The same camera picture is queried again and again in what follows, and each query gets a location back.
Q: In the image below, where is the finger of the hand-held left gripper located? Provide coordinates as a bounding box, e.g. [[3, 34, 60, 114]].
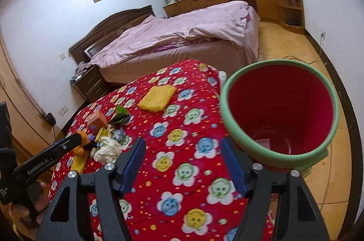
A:
[[47, 133, 83, 160]]

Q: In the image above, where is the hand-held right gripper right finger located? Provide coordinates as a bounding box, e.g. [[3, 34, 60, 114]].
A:
[[220, 138, 332, 241]]

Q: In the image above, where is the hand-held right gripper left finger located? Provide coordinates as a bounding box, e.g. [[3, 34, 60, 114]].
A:
[[35, 138, 147, 241]]

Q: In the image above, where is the small yellow box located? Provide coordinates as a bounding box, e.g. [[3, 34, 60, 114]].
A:
[[95, 127, 112, 143]]

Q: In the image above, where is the red bucket with green rim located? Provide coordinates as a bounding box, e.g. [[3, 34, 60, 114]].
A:
[[220, 60, 340, 173]]

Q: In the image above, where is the person's left hand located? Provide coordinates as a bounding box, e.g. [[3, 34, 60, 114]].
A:
[[1, 182, 51, 233]]

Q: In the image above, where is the yellow cloth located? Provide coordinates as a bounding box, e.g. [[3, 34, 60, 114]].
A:
[[70, 156, 88, 173]]

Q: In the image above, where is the black power adapter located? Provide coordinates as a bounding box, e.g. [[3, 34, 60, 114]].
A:
[[43, 112, 57, 126]]

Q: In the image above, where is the crumpled white tissue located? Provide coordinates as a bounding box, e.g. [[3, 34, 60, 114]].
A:
[[93, 137, 122, 163]]

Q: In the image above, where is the orange cardboard box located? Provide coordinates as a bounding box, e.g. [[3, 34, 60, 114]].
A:
[[87, 111, 108, 130]]

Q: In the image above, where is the green wrapper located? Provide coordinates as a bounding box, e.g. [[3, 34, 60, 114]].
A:
[[109, 105, 133, 125]]

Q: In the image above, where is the wooden wardrobe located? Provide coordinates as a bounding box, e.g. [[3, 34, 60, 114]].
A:
[[0, 39, 69, 182]]

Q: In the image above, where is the red flower print blanket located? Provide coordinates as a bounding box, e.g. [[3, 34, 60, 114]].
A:
[[47, 59, 275, 241]]

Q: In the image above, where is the wooden nightstand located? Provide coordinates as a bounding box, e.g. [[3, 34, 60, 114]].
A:
[[71, 65, 111, 102]]

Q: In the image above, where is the pink cloth pile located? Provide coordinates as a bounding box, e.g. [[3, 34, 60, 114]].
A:
[[74, 60, 96, 78]]

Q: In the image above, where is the wooden bed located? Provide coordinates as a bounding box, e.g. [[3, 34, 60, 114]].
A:
[[68, 0, 260, 88]]

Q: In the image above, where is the pink duvet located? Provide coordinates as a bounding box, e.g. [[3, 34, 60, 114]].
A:
[[89, 0, 251, 68]]

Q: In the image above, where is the floor cable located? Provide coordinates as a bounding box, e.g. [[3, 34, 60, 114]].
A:
[[284, 38, 326, 63]]

